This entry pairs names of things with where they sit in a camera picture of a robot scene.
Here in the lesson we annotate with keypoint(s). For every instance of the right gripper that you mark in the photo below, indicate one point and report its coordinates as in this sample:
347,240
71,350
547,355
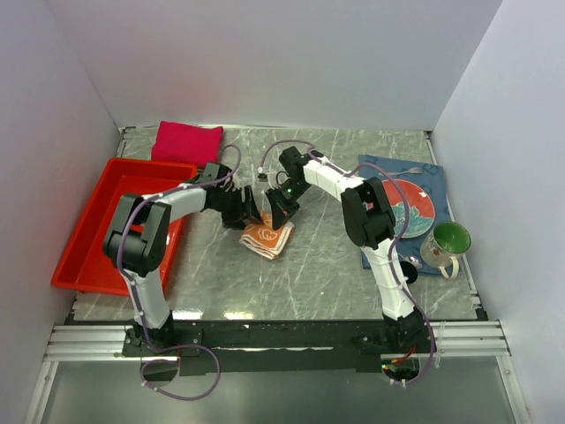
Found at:
282,212

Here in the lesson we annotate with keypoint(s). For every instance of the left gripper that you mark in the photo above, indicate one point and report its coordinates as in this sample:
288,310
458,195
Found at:
248,208

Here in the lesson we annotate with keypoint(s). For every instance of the orange white patterned cloth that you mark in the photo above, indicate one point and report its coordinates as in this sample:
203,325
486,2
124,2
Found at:
263,239

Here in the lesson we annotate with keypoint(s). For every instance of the crimson red garment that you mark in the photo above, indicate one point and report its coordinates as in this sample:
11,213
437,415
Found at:
182,143

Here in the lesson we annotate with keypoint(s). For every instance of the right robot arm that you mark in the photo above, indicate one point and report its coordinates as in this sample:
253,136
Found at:
369,222

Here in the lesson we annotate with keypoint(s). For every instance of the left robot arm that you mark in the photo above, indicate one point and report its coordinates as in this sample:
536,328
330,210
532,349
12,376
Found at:
137,238

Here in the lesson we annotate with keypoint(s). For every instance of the small black cup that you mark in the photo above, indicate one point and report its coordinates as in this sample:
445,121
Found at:
410,272

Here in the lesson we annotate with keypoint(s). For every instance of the blue placemat cloth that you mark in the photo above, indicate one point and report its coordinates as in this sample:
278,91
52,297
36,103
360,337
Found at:
432,181

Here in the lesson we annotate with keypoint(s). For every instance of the red blue decorated plate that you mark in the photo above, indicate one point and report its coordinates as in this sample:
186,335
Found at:
421,208

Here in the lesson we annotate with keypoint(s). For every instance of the silver fork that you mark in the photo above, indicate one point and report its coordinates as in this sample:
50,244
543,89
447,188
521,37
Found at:
412,170

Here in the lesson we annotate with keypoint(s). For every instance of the silver spoon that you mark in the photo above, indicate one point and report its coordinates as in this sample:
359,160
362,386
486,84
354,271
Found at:
413,260

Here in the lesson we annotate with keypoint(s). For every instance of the green inside floral mug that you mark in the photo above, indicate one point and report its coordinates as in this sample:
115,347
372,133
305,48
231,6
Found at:
444,246

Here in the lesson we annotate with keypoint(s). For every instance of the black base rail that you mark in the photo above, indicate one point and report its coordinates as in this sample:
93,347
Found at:
200,347

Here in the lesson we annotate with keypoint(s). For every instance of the aluminium frame rail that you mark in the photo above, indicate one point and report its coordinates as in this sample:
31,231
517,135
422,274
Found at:
92,343

